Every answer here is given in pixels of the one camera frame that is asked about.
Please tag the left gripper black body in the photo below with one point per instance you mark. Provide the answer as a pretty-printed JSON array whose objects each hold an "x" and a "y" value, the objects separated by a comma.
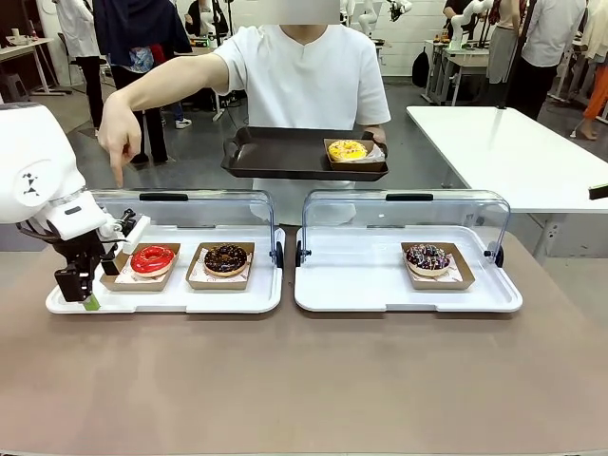
[{"x": 81, "y": 249}]

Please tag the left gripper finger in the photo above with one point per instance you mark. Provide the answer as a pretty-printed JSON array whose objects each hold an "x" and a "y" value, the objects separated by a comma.
[
  {"x": 71, "y": 282},
  {"x": 110, "y": 263}
]

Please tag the cardboard tray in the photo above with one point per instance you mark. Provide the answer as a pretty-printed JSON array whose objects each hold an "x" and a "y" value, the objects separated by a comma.
[
  {"x": 218, "y": 284},
  {"x": 442, "y": 284},
  {"x": 142, "y": 285},
  {"x": 356, "y": 166}
]

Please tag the dark brown serving tray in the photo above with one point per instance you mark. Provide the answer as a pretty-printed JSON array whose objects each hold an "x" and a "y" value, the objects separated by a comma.
[{"x": 280, "y": 157}]

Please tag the printed paper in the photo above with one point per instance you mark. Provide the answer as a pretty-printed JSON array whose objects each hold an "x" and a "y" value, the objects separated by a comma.
[
  {"x": 196, "y": 271},
  {"x": 375, "y": 154},
  {"x": 122, "y": 277},
  {"x": 455, "y": 271}
]

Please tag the yellow glazed donut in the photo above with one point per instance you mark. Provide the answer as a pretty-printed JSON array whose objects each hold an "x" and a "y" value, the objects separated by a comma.
[{"x": 347, "y": 151}]

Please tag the person's right forearm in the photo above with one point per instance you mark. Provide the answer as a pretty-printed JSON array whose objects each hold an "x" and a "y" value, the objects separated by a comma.
[{"x": 166, "y": 83}]

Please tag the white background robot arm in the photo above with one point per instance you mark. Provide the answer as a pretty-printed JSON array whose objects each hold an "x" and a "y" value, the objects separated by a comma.
[{"x": 456, "y": 28}]

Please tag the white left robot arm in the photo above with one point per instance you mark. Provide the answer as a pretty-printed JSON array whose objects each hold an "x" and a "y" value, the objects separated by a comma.
[{"x": 33, "y": 157}]

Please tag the printed paper under red donut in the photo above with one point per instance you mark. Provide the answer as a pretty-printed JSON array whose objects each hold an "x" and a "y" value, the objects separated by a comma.
[{"x": 122, "y": 277}]

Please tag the red glazed donut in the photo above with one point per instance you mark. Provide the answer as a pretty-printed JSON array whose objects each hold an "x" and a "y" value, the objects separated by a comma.
[{"x": 152, "y": 266}]

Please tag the printed paper under nut-sprinkled donut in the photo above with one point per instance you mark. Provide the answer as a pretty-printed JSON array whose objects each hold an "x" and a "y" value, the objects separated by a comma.
[{"x": 196, "y": 271}]

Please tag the cardboard tray under nut-sprinkled donut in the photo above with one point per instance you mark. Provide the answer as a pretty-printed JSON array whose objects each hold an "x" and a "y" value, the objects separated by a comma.
[{"x": 218, "y": 284}]

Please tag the chocolate donut with nut sprinkles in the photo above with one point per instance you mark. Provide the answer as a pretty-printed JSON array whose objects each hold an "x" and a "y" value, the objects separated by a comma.
[{"x": 225, "y": 266}]

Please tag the printed paper under drizzled donut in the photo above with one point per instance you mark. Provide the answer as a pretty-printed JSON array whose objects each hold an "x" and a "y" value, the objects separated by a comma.
[{"x": 455, "y": 271}]

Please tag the cardboard tray under drizzled donut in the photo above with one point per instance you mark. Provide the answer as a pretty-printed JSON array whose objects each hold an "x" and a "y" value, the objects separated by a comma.
[{"x": 442, "y": 284}]

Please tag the dark donut with pink drizzle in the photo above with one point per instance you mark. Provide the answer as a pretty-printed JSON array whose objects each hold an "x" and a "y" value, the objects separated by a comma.
[{"x": 427, "y": 263}]

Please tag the person in white t-shirt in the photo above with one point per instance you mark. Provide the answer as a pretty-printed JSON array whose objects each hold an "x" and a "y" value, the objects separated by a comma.
[{"x": 304, "y": 76}]

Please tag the person's right hand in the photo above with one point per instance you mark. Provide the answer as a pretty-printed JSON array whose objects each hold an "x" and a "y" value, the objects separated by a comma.
[{"x": 119, "y": 128}]

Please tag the person's left hand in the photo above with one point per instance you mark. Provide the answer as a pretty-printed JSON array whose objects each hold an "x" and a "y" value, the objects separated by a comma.
[{"x": 378, "y": 135}]

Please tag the bystander in orange trousers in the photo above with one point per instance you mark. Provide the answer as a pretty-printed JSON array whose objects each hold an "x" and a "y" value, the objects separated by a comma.
[{"x": 596, "y": 95}]

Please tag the white rectangular table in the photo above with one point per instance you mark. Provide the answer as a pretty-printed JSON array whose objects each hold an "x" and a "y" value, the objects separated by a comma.
[{"x": 499, "y": 152}]

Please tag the clear display case lid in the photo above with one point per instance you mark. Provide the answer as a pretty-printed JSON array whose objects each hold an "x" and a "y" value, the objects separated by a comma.
[
  {"x": 214, "y": 209},
  {"x": 427, "y": 211}
]

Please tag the white display case base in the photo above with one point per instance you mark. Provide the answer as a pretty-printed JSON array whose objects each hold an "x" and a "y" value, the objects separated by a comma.
[
  {"x": 356, "y": 275},
  {"x": 228, "y": 301}
]

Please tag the bystander in white shirt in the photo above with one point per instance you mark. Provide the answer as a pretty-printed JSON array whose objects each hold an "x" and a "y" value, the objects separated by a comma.
[{"x": 551, "y": 28}]

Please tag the bystander in grey skirt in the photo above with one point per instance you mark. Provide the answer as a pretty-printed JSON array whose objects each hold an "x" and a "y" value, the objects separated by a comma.
[{"x": 503, "y": 47}]

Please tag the grey stool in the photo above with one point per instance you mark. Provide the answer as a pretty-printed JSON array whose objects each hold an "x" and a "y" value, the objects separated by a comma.
[{"x": 14, "y": 85}]

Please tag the background desk with equipment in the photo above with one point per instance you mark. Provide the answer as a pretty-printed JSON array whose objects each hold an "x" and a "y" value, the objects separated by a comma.
[{"x": 465, "y": 59}]

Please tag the background table with white top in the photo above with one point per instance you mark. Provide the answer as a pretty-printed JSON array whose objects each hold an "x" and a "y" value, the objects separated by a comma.
[{"x": 24, "y": 45}]

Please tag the black backpack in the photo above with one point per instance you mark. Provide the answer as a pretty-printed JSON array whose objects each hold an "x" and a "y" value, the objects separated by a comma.
[{"x": 421, "y": 69}]

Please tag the bystander in white coat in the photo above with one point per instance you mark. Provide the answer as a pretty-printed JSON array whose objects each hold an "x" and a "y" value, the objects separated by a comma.
[{"x": 78, "y": 24}]

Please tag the bystander in navy top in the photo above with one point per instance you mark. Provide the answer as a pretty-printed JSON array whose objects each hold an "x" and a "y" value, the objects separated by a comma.
[{"x": 138, "y": 28}]

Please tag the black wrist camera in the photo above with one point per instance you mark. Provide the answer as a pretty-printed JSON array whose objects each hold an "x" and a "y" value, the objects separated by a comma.
[{"x": 127, "y": 222}]

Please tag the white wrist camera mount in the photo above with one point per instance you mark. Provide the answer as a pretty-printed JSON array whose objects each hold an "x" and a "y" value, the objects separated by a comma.
[{"x": 140, "y": 228}]

